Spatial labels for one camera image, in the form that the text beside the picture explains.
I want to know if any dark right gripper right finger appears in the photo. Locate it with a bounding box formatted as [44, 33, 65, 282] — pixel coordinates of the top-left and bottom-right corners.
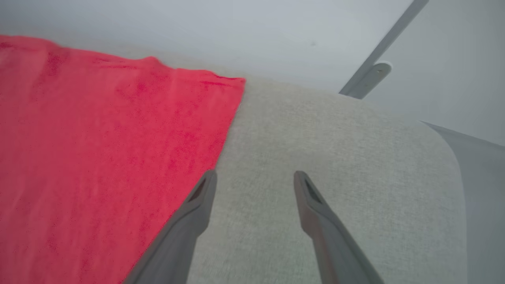
[294, 171, 385, 284]

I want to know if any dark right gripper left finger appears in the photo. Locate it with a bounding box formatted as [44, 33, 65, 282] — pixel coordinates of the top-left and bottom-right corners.
[122, 170, 218, 284]

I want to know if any red garment with white stripes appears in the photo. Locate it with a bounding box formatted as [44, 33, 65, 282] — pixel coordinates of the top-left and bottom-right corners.
[0, 35, 247, 284]

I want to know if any grey metal bracket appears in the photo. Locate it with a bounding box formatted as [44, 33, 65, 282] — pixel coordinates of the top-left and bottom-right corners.
[347, 62, 393, 99]

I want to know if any grey metal post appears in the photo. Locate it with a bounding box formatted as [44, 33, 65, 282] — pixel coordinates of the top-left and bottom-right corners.
[339, 0, 429, 97]

